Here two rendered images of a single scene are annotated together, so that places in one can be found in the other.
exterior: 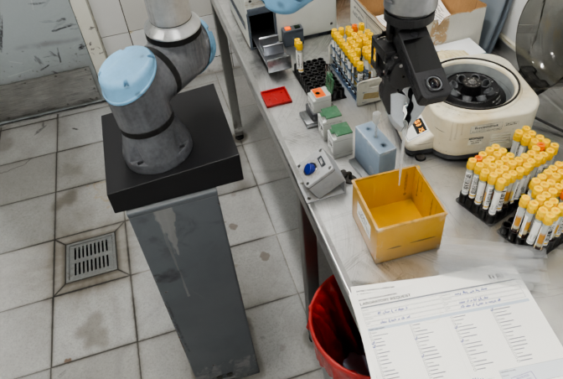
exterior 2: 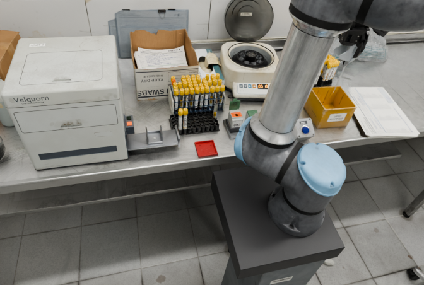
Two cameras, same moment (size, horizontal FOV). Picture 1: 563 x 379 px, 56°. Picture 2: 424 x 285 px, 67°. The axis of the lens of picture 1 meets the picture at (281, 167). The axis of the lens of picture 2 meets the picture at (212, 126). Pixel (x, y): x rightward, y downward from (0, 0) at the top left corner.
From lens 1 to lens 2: 1.42 m
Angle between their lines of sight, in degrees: 65
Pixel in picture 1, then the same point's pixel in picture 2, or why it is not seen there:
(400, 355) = (394, 125)
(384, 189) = (314, 106)
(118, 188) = (337, 238)
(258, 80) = (179, 157)
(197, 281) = not seen: hidden behind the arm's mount
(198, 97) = (230, 182)
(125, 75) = (337, 161)
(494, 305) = (361, 96)
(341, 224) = (323, 133)
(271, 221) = (126, 271)
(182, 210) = not seen: hidden behind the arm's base
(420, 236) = (341, 103)
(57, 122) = not seen: outside the picture
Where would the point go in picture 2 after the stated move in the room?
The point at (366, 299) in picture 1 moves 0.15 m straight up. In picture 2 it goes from (371, 130) to (389, 101)
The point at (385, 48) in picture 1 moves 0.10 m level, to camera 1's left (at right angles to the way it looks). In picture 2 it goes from (359, 29) to (372, 46)
